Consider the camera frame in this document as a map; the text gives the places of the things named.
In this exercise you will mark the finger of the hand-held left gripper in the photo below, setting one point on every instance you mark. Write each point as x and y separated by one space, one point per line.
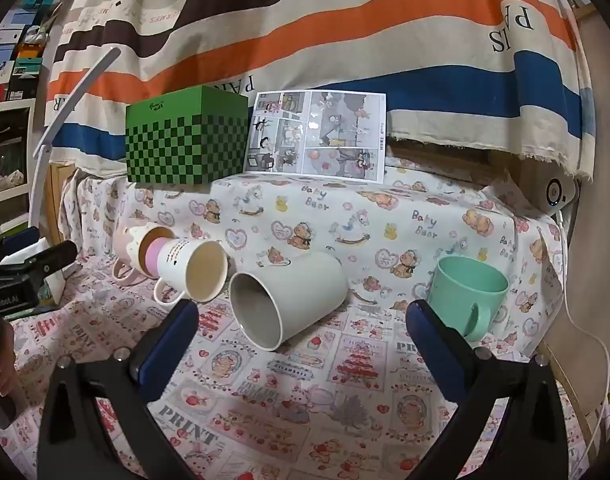
45 259

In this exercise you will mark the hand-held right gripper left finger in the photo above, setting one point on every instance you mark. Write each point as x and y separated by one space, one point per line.
169 347

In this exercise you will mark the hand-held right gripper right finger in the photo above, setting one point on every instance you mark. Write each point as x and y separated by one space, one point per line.
435 350

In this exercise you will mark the large white cup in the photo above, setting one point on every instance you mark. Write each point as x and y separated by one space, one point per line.
305 285

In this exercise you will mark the mint green cup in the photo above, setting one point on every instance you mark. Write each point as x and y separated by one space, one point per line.
465 290

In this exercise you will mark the white cup with pink band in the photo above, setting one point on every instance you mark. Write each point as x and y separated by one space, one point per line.
185 260

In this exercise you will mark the person's left hand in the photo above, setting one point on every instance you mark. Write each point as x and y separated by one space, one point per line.
0 355

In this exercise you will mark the white shelf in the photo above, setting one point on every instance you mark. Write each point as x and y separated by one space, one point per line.
10 160

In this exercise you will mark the bear printed tablecloth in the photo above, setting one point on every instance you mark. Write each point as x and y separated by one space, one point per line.
305 410

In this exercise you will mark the wooden board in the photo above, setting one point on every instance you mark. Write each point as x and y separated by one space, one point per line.
580 310

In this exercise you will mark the green checkered box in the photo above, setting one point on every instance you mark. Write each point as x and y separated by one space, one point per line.
185 145

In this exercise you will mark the white round device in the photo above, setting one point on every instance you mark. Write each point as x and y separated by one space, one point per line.
560 192

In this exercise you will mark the shelf with boxes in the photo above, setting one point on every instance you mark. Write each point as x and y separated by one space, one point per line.
20 50

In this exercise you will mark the comic print sheet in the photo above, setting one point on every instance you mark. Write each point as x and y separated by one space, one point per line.
315 135

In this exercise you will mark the striped cloth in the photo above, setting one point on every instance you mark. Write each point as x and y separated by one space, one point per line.
335 35

